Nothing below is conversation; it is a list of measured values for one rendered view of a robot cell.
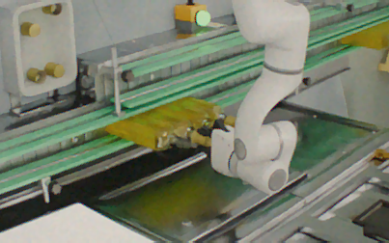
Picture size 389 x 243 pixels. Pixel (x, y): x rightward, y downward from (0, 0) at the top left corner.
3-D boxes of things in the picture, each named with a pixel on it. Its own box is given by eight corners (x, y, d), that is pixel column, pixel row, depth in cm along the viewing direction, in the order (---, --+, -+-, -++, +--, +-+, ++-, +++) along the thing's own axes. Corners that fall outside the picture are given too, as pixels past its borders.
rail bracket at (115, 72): (96, 110, 167) (128, 122, 158) (90, 45, 162) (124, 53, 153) (105, 107, 169) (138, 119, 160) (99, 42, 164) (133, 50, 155)
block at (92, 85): (78, 97, 172) (95, 103, 166) (74, 62, 169) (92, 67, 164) (89, 94, 174) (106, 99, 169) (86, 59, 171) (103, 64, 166)
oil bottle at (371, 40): (341, 42, 244) (403, 55, 224) (341, 29, 243) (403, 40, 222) (347, 40, 248) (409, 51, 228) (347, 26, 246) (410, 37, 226)
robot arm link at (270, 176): (269, 132, 127) (304, 124, 131) (239, 118, 136) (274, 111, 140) (263, 201, 131) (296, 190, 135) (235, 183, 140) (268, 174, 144)
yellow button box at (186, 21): (174, 27, 199) (192, 31, 193) (173, 3, 196) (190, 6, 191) (190, 23, 203) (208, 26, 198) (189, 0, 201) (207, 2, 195)
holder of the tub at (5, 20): (7, 111, 165) (22, 118, 159) (-4, 6, 156) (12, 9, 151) (60, 94, 175) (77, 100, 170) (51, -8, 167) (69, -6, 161)
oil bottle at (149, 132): (105, 132, 171) (163, 154, 156) (103, 112, 170) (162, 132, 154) (122, 126, 175) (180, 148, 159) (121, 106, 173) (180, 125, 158)
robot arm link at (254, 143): (287, 53, 131) (272, 145, 139) (237, 59, 125) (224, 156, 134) (312, 67, 124) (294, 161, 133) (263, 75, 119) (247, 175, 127)
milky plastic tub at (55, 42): (5, 92, 163) (22, 99, 156) (-4, 6, 156) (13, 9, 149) (59, 75, 173) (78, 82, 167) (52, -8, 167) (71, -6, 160)
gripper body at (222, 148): (257, 177, 145) (230, 162, 155) (259, 136, 142) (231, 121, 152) (231, 186, 142) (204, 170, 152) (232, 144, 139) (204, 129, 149)
